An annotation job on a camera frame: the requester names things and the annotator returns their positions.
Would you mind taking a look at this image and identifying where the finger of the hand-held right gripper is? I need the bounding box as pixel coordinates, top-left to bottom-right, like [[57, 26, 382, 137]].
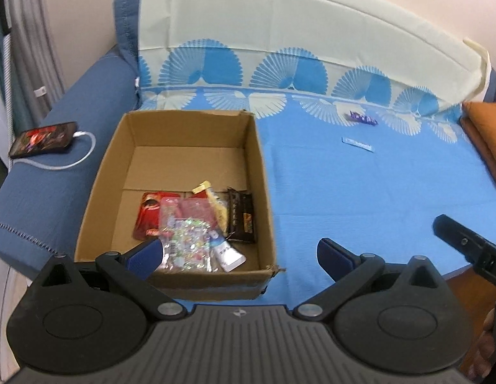
[[433, 214, 489, 263]]

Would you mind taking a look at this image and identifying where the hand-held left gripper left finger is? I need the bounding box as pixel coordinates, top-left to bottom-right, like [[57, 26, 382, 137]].
[[34, 238, 184, 321]]

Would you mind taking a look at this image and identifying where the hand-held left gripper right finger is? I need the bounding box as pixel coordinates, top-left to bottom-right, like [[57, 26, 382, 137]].
[[293, 238, 449, 321]]

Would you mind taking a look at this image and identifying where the clear shiny candy bag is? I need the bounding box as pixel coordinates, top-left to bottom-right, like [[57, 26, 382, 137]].
[[158, 198, 218, 273]]

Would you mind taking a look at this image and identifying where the white tube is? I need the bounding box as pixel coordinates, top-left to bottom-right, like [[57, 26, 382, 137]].
[[208, 230, 247, 273]]

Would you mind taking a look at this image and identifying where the black snack packet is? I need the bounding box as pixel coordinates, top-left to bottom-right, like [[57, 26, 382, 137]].
[[224, 187, 257, 244]]

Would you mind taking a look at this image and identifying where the brown cardboard box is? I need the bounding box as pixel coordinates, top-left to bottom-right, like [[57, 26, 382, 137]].
[[74, 109, 286, 301]]

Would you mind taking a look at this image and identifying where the person's right hand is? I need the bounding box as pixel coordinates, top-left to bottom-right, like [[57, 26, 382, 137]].
[[468, 308, 496, 380]]

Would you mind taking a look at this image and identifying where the large red snack packet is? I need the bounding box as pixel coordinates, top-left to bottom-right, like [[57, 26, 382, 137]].
[[133, 192, 180, 241]]

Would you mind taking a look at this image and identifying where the blue white fan-print blanket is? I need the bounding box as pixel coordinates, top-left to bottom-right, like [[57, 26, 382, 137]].
[[138, 0, 496, 300]]

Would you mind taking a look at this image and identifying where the yellow snack packet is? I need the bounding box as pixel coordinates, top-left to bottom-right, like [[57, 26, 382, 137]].
[[192, 181, 229, 236]]

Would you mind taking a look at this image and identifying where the orange cushion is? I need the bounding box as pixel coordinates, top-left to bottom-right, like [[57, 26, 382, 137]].
[[459, 117, 496, 198], [462, 101, 496, 177]]

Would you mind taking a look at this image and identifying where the blue snack stick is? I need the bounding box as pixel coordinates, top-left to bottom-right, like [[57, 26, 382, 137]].
[[341, 137, 375, 155]]

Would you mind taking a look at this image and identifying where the purple snack packet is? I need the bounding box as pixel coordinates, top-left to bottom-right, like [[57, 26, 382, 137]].
[[346, 110, 378, 126]]

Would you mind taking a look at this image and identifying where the black smartphone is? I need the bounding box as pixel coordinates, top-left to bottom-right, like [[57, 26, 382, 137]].
[[8, 121, 78, 158]]

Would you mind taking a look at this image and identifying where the grey curtain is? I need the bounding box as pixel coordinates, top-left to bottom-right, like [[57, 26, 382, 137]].
[[0, 0, 66, 169]]

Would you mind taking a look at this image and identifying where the white charging cable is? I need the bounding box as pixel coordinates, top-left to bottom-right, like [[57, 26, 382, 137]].
[[13, 130, 97, 171]]

